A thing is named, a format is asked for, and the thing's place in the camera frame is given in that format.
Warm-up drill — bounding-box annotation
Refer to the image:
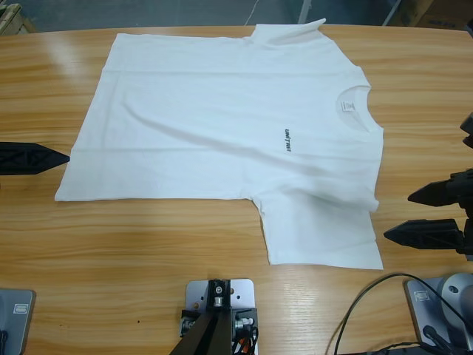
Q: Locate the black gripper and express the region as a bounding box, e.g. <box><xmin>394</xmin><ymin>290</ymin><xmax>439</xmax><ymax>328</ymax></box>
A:
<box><xmin>383</xmin><ymin>169</ymin><xmax>473</xmax><ymax>260</ymax></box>

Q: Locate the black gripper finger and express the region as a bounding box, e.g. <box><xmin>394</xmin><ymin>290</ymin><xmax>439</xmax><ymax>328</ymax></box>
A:
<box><xmin>0</xmin><ymin>142</ymin><xmax>70</xmax><ymax>177</ymax></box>

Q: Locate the white T-shirt black logo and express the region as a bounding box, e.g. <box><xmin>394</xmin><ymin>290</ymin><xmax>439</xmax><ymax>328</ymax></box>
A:
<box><xmin>54</xmin><ymin>18</ymin><xmax>385</xmax><ymax>270</ymax></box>

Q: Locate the wooden pallet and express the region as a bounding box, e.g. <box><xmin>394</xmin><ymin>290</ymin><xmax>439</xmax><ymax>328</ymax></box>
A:
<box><xmin>0</xmin><ymin>0</ymin><xmax>37</xmax><ymax>37</ymax></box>

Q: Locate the cardboard box black lettering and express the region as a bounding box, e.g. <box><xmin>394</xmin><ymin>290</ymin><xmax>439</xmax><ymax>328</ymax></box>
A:
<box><xmin>415</xmin><ymin>0</ymin><xmax>473</xmax><ymax>30</ymax></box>

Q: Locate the white mounting plate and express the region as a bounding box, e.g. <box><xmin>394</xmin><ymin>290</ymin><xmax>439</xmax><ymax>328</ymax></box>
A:
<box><xmin>184</xmin><ymin>279</ymin><xmax>259</xmax><ymax>355</ymax></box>

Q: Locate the cardboard box green print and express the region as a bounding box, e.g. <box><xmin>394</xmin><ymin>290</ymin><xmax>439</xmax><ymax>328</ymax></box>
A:
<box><xmin>391</xmin><ymin>0</ymin><xmax>422</xmax><ymax>27</ymax></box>

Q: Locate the white slanted metal leg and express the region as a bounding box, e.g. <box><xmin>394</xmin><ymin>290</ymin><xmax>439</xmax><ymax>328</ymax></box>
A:
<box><xmin>381</xmin><ymin>0</ymin><xmax>404</xmax><ymax>27</ymax></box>

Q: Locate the white upright metal leg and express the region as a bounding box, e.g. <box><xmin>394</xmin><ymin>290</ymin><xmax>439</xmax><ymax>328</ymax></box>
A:
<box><xmin>298</xmin><ymin>0</ymin><xmax>316</xmax><ymax>22</ymax></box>

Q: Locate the grey base with cables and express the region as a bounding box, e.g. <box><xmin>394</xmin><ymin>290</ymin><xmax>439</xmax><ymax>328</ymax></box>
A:
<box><xmin>324</xmin><ymin>272</ymin><xmax>473</xmax><ymax>355</ymax></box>

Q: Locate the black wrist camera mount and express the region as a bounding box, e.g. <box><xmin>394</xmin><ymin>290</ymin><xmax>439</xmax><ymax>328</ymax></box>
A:
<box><xmin>459</xmin><ymin>112</ymin><xmax>473</xmax><ymax>149</ymax></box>

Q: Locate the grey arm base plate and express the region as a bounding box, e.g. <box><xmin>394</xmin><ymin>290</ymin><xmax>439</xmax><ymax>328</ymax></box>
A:
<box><xmin>0</xmin><ymin>288</ymin><xmax>37</xmax><ymax>355</ymax></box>
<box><xmin>403</xmin><ymin>273</ymin><xmax>473</xmax><ymax>348</ymax></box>

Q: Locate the black plug cable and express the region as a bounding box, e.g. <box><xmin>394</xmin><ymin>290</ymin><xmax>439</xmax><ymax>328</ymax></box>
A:
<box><xmin>422</xmin><ymin>324</ymin><xmax>473</xmax><ymax>355</ymax></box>

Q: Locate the thin brown twisted cable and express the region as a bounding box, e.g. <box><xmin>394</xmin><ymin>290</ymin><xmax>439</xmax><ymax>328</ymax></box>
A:
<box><xmin>364</xmin><ymin>340</ymin><xmax>423</xmax><ymax>355</ymax></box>

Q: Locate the black corner bracket silver knob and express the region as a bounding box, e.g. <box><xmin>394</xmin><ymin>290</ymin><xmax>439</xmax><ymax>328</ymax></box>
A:
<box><xmin>179</xmin><ymin>309</ymin><xmax>203</xmax><ymax>338</ymax></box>
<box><xmin>231</xmin><ymin>306</ymin><xmax>259</xmax><ymax>336</ymax></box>

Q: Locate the orange and black wire bundle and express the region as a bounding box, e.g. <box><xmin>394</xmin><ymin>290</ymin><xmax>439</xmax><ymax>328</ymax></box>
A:
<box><xmin>231</xmin><ymin>327</ymin><xmax>260</xmax><ymax>355</ymax></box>

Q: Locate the dark camera post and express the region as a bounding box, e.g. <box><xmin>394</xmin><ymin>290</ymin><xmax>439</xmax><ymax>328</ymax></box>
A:
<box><xmin>172</xmin><ymin>280</ymin><xmax>237</xmax><ymax>355</ymax></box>

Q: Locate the thin white floor cable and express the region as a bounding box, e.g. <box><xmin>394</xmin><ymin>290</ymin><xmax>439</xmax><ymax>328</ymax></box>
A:
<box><xmin>246</xmin><ymin>0</ymin><xmax>261</xmax><ymax>25</ymax></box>

